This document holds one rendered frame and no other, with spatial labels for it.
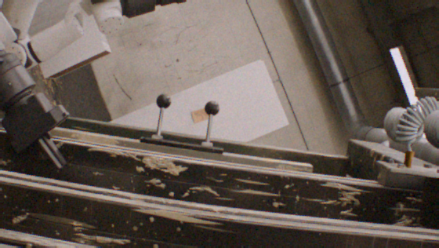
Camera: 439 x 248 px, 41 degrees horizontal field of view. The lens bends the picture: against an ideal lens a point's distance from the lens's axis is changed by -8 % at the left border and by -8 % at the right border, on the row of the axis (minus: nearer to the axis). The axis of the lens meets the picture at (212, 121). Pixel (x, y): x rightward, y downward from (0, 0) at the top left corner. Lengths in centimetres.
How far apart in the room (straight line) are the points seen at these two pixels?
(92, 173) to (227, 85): 419
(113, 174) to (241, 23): 868
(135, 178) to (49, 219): 41
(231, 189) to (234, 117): 417
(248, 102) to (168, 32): 461
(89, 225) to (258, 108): 461
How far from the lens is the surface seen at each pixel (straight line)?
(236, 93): 523
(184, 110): 523
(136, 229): 67
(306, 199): 109
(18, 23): 156
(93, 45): 654
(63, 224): 68
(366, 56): 994
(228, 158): 152
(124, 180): 107
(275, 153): 177
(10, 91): 103
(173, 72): 965
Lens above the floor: 156
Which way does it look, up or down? 1 degrees down
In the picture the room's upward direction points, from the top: 68 degrees clockwise
